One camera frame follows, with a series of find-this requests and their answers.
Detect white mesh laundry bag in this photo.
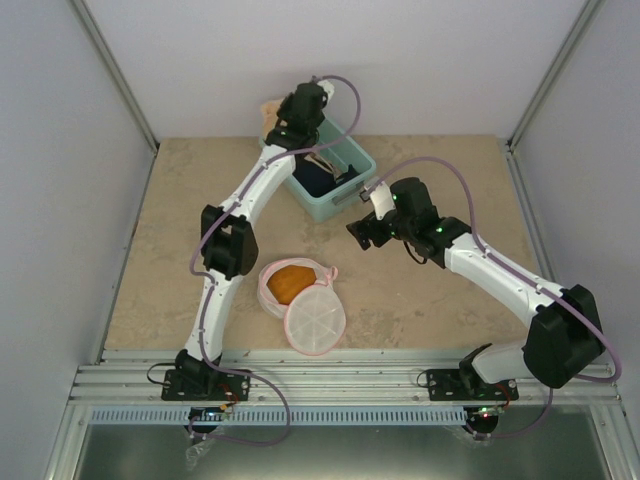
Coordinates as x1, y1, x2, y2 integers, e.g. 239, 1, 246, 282
257, 258, 346, 356

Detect orange mesh garment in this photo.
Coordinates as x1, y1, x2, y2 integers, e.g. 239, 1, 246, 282
266, 265, 317, 305

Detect peach beige bra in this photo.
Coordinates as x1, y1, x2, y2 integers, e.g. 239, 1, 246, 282
260, 98, 283, 140

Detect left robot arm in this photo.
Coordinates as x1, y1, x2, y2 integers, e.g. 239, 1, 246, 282
162, 79, 335, 400

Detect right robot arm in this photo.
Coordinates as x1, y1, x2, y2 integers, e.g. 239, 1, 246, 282
347, 177, 605, 399

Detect teal plastic bin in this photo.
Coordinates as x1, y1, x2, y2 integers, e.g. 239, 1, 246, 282
284, 137, 377, 223

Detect dark clothes in bin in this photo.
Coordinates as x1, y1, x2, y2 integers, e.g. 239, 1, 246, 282
293, 155, 359, 198

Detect beige garment in bin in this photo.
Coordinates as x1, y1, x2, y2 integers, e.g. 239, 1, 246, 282
304, 152, 343, 179

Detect right circuit board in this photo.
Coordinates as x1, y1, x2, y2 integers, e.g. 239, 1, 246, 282
474, 405, 504, 418

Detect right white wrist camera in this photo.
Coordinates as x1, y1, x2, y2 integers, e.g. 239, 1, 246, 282
359, 178, 396, 220

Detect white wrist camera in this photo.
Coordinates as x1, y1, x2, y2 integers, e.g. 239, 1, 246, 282
312, 78, 335, 105
359, 178, 396, 220

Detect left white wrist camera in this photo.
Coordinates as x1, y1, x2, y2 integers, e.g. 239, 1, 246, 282
312, 78, 335, 105

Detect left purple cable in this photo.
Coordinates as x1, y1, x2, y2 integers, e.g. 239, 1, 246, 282
188, 74, 362, 446

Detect purple cable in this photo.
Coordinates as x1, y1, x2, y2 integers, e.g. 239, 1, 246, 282
188, 74, 362, 446
367, 156, 624, 441

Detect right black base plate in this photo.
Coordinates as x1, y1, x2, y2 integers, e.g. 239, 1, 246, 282
423, 369, 519, 402

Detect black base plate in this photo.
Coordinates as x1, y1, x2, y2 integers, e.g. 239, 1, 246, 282
423, 369, 519, 402
161, 369, 251, 402

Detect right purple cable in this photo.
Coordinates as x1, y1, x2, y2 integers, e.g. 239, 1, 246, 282
367, 156, 624, 441

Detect left frame post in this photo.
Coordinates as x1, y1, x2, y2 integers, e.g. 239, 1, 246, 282
68, 0, 160, 155

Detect frame post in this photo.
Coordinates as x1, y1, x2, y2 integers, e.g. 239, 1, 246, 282
505, 0, 605, 153
68, 0, 160, 155

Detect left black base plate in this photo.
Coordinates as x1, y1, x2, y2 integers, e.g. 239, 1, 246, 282
161, 369, 251, 402

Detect aluminium rail frame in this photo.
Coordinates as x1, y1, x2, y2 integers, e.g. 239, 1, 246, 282
46, 349, 639, 479

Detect right frame post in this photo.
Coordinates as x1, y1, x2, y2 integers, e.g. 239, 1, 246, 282
505, 0, 605, 153

